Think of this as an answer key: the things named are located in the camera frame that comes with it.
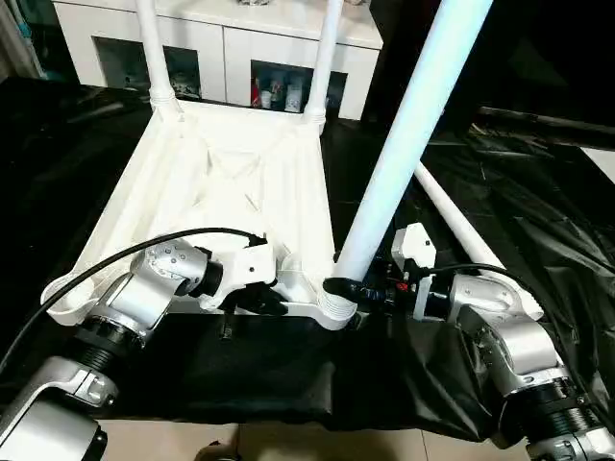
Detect white plastic table leg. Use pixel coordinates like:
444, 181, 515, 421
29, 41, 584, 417
303, 0, 346, 127
413, 160, 547, 321
319, 0, 496, 321
135, 0, 186, 121

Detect white plastic table top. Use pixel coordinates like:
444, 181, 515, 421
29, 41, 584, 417
40, 98, 359, 332

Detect black table mat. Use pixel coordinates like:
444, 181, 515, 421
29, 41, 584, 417
0, 76, 615, 443

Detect white flat panel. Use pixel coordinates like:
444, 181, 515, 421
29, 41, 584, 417
580, 146, 615, 183

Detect white glass-door cabinet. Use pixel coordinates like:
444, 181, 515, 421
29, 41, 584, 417
51, 0, 385, 121

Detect grey curtain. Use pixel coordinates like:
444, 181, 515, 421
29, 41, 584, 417
0, 0, 54, 81

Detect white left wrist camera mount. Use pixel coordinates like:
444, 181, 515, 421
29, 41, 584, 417
200, 234, 280, 311

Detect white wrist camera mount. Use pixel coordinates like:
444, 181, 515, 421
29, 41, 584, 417
200, 234, 280, 311
391, 223, 436, 321

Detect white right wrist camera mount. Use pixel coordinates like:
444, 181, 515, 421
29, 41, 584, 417
391, 223, 436, 321

